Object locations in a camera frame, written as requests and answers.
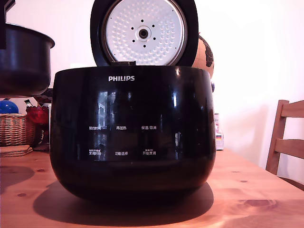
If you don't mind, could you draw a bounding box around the black cooking pot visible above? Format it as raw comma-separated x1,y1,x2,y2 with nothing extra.
0,22,56,97

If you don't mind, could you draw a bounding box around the black rice cooker lid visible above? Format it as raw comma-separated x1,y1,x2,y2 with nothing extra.
90,0,200,68

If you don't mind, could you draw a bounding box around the black Philips rice cooker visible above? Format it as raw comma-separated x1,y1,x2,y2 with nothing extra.
49,66,217,205

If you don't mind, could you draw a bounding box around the blue ball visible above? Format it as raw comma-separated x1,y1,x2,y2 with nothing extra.
0,100,19,115

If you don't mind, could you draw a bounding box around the dark scaled pine cone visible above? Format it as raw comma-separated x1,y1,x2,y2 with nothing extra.
32,88,54,105

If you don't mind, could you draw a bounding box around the red decorative object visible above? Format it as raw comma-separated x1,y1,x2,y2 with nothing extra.
25,105,51,126

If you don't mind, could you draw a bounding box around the woven wicker basket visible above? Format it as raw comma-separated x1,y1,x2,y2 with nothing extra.
0,113,37,148

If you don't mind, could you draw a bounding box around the stack of cork coasters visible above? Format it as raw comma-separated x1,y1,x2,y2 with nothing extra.
0,145,34,158

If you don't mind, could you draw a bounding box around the brown cork globe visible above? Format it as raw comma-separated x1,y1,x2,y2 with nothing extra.
190,35,215,79

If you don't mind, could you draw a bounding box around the wooden chair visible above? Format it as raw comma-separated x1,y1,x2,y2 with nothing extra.
265,99,304,191

